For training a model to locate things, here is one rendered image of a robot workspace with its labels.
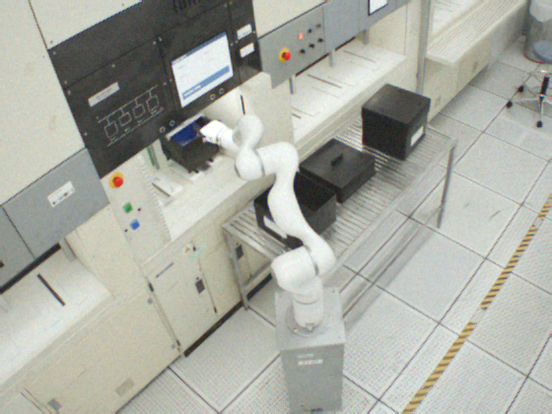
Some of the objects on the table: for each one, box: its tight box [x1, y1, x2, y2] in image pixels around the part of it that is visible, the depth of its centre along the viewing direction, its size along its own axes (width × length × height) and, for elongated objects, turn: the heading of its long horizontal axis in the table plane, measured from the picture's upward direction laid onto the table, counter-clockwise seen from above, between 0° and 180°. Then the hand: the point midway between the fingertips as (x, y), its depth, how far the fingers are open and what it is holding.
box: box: [361, 84, 432, 160], centre depth 274 cm, size 29×29×25 cm
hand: (200, 124), depth 236 cm, fingers open, 6 cm apart
